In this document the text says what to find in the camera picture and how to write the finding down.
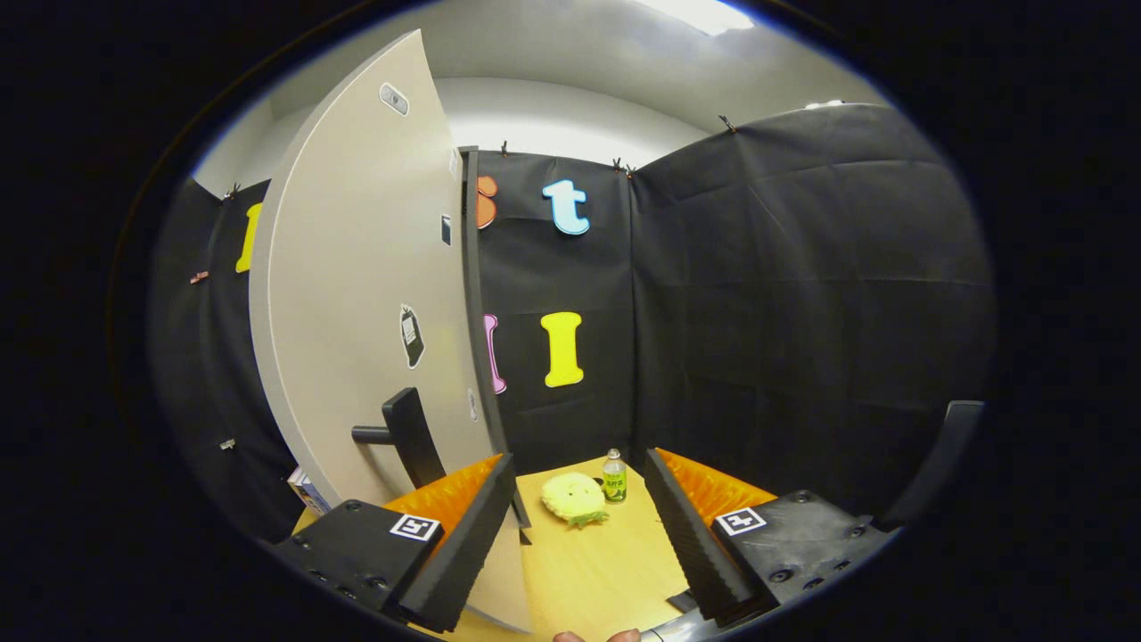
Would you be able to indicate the black curved bar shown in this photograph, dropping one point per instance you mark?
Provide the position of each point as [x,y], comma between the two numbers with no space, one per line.
[936,464]

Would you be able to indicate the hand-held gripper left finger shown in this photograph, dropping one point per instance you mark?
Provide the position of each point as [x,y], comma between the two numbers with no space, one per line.
[463,535]

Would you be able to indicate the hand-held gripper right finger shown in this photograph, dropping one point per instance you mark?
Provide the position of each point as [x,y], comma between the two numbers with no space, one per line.
[691,535]

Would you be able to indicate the green drink bottle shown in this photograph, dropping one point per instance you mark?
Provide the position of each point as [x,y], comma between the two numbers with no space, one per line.
[614,481]

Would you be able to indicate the black backdrop cloth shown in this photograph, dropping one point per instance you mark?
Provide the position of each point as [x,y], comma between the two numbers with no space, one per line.
[802,312]

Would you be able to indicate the yellow plush toy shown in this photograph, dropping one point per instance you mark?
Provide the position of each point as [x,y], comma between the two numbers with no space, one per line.
[575,497]

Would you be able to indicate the small ceiling light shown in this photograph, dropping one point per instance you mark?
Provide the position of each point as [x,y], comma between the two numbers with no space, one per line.
[824,104]

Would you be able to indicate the beige shoe cabinet door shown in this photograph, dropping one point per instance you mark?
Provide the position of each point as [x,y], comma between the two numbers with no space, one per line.
[357,267]

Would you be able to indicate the blue book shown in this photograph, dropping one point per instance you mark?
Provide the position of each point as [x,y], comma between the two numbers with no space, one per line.
[307,490]

